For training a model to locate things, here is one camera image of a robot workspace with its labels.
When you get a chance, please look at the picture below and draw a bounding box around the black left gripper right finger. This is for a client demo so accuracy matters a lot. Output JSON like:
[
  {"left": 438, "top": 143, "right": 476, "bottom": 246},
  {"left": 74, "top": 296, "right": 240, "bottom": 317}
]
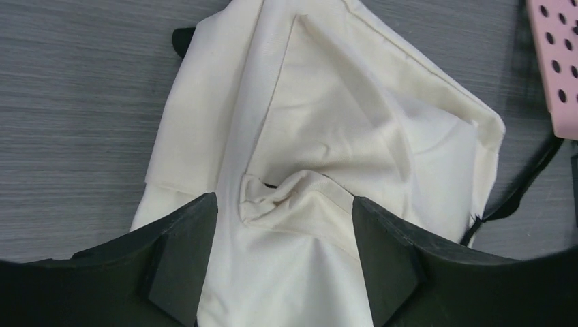
[{"left": 352, "top": 196, "right": 510, "bottom": 326}]

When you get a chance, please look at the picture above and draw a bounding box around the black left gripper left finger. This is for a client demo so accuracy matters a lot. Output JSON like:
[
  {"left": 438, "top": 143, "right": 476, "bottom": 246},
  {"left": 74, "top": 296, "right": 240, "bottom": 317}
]
[{"left": 72, "top": 193, "right": 218, "bottom": 326}]

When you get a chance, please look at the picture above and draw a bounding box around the cream canvas backpack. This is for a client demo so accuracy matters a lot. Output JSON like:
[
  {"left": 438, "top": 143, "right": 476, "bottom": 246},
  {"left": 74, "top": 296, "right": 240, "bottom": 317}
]
[{"left": 130, "top": 0, "right": 565, "bottom": 327}]

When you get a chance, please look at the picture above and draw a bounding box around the pink perforated stand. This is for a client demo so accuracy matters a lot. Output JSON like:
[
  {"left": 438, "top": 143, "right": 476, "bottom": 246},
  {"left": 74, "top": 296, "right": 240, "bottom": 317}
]
[{"left": 526, "top": 0, "right": 577, "bottom": 140}]

